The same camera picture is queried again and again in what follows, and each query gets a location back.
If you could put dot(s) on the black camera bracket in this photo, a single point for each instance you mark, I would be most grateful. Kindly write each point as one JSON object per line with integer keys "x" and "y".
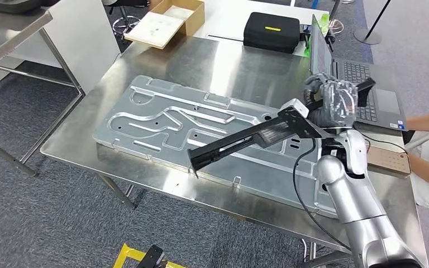
{"x": 303, "y": 127}

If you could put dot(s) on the white foam board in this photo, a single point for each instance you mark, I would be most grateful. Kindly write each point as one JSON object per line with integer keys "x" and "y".
{"x": 155, "y": 29}

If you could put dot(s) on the black office chair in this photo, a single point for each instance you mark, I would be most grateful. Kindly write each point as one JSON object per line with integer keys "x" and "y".
{"x": 125, "y": 22}

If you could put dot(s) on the white desk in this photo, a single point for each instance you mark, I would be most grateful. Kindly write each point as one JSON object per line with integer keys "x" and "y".
{"x": 225, "y": 18}

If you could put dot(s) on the steel workbench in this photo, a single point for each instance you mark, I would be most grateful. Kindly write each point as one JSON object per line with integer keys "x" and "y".
{"x": 236, "y": 70}

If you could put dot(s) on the black stanchion post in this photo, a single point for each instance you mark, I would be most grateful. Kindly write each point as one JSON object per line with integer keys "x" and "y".
{"x": 366, "y": 37}

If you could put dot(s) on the brown keypad device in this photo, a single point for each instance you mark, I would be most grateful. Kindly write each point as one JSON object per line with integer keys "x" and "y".
{"x": 388, "y": 161}

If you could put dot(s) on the steel table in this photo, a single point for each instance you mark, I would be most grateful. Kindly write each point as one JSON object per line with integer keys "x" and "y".
{"x": 7, "y": 26}

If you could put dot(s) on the cardboard box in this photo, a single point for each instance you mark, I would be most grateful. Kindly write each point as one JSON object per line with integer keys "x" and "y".
{"x": 192, "y": 18}

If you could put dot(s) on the grey laptop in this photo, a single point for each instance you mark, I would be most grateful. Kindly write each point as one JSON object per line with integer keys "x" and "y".
{"x": 381, "y": 100}

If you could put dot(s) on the black plastic bracket part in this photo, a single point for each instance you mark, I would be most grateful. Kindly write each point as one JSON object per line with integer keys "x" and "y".
{"x": 236, "y": 142}

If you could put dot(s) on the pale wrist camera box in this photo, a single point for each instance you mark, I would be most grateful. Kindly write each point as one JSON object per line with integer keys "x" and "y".
{"x": 294, "y": 107}

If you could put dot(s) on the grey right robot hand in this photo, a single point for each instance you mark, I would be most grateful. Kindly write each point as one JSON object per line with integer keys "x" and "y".
{"x": 336, "y": 103}

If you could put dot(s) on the green object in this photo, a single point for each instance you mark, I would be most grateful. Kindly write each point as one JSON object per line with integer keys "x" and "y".
{"x": 323, "y": 22}

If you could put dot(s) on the black case with yellow label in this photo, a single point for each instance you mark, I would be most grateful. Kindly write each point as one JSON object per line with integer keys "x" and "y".
{"x": 270, "y": 37}

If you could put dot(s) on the white panel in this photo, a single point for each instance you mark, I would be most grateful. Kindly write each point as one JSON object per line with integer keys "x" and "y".
{"x": 85, "y": 40}

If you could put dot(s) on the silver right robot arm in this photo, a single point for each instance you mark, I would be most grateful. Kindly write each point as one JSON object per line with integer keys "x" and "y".
{"x": 359, "y": 199}

